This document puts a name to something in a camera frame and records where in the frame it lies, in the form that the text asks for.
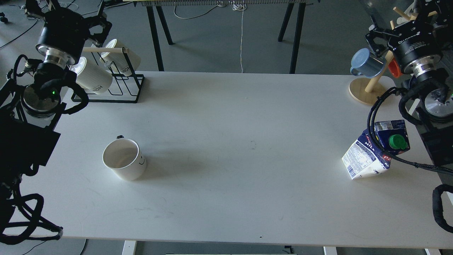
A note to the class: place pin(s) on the orange mug on tree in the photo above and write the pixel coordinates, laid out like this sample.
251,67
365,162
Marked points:
394,69

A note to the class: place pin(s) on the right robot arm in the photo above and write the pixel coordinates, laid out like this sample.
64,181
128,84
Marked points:
427,105

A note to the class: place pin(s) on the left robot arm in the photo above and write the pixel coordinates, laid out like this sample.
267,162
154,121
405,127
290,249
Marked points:
34,97

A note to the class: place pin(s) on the black table legs background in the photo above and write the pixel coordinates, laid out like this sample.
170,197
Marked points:
263,38

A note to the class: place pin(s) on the blue white milk carton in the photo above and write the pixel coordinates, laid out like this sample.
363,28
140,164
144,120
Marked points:
364,158

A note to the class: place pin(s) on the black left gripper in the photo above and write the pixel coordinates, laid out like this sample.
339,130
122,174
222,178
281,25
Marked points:
63,33

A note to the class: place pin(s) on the black wire mug rack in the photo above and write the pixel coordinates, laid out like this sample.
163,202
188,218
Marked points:
123,89

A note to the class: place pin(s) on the white mug on rack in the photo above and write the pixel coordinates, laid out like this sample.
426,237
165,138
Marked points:
117,61
91,76

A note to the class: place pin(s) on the blue mug on tree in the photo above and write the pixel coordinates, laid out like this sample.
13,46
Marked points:
363,63

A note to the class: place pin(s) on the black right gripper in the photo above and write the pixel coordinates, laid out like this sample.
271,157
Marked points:
413,44

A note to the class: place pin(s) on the white mug rear on rack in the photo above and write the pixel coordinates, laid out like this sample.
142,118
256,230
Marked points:
117,61

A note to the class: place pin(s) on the wooden mug tree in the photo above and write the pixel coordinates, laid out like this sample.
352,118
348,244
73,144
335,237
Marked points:
367,90

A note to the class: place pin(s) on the white mug front on rack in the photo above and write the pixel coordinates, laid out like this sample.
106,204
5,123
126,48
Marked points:
91,76

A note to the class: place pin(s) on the white smiley mug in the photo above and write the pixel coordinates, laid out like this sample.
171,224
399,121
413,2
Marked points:
124,157

